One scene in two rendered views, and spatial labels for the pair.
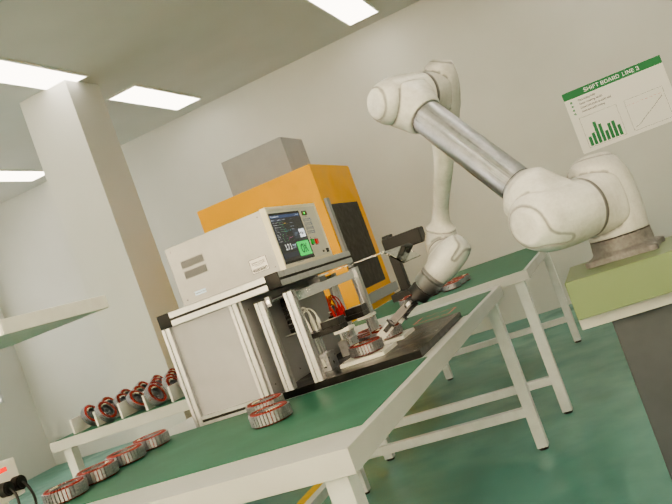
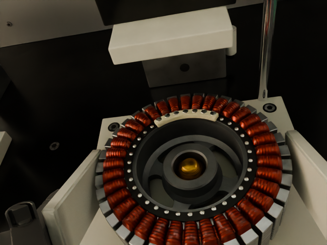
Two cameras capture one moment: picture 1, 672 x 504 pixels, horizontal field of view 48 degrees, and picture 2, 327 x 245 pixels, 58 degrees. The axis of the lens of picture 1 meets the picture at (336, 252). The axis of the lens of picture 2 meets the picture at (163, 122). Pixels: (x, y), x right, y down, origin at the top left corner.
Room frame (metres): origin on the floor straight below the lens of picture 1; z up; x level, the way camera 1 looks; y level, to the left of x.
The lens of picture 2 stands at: (2.59, -0.17, 0.96)
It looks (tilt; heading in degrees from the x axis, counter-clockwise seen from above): 46 degrees down; 82
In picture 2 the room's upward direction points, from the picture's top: 15 degrees counter-clockwise
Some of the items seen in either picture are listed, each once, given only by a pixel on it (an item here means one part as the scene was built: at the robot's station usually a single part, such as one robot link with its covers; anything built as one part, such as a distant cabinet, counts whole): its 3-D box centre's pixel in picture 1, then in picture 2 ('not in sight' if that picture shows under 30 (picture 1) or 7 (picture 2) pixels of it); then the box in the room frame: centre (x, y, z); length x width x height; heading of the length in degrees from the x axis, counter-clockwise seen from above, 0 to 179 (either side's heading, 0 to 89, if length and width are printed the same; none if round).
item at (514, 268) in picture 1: (476, 336); not in sight; (4.80, -0.65, 0.37); 1.85 x 1.10 x 0.75; 160
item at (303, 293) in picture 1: (326, 284); not in sight; (2.54, 0.07, 1.03); 0.62 x 0.01 x 0.03; 160
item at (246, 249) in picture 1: (252, 252); not in sight; (2.62, 0.27, 1.22); 0.44 x 0.39 x 0.20; 160
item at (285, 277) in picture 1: (264, 286); not in sight; (2.61, 0.27, 1.09); 0.68 x 0.44 x 0.05; 160
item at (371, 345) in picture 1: (366, 347); not in sight; (2.39, 0.01, 0.80); 0.11 x 0.11 x 0.04
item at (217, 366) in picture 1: (217, 365); not in sight; (2.33, 0.46, 0.91); 0.28 x 0.03 x 0.32; 70
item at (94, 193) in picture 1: (124, 275); not in sight; (6.41, 1.75, 1.65); 0.50 x 0.45 x 3.30; 70
